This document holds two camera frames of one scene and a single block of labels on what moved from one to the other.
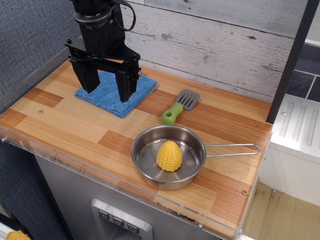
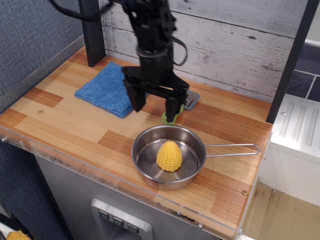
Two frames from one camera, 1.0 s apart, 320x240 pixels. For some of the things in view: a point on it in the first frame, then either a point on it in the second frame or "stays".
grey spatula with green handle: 187,99 stays
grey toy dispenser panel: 111,223 stays
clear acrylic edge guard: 139,195 stays
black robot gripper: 108,47 → 156,75
